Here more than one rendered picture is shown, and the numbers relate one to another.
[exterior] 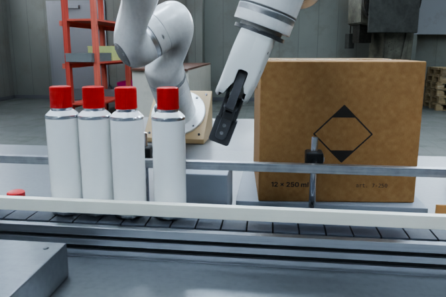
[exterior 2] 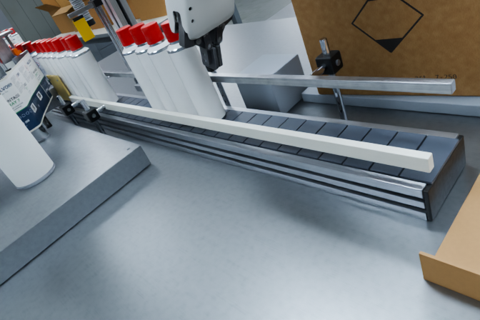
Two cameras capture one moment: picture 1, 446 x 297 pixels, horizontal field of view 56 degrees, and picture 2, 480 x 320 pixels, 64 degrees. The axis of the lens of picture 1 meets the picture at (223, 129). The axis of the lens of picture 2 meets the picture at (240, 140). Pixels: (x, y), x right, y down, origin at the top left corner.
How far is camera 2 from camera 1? 0.51 m
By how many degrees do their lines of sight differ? 49
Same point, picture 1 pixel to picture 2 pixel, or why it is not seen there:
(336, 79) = not seen: outside the picture
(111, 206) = (168, 116)
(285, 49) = not seen: outside the picture
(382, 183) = (449, 73)
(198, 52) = not seen: outside the picture
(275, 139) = (315, 34)
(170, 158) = (187, 81)
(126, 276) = (175, 168)
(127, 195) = (178, 108)
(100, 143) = (152, 70)
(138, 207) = (180, 118)
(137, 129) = (163, 58)
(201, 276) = (212, 175)
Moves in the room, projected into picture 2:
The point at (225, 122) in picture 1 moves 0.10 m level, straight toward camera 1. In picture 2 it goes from (203, 51) to (160, 83)
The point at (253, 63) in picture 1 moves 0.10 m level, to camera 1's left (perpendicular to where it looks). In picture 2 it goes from (178, 3) to (136, 14)
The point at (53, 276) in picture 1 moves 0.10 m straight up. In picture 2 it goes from (131, 167) to (105, 127)
